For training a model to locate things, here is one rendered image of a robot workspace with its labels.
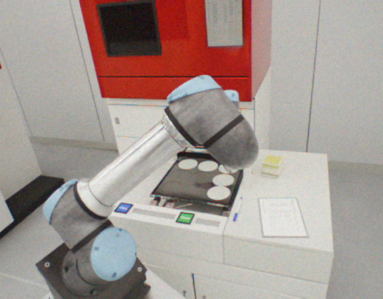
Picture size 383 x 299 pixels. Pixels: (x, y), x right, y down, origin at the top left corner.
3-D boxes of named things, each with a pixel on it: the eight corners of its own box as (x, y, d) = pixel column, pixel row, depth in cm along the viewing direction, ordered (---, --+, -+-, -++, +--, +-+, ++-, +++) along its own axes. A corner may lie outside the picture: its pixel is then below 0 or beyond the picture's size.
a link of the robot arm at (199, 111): (64, 262, 73) (247, 117, 64) (26, 212, 73) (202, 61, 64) (87, 242, 84) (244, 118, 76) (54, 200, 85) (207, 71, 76)
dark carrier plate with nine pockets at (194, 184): (180, 157, 166) (180, 156, 166) (244, 163, 155) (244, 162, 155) (153, 195, 138) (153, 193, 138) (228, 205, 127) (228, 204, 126)
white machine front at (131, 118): (122, 156, 189) (107, 94, 170) (254, 170, 163) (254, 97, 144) (119, 159, 187) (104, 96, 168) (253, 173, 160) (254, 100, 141)
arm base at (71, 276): (89, 308, 84) (100, 305, 77) (48, 271, 83) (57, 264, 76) (122, 265, 95) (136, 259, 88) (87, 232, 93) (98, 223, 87)
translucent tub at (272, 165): (266, 167, 137) (267, 153, 134) (283, 170, 133) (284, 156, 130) (261, 175, 131) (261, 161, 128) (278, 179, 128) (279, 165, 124)
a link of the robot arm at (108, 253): (96, 296, 77) (116, 289, 68) (63, 255, 78) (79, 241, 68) (128, 264, 86) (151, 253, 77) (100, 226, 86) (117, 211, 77)
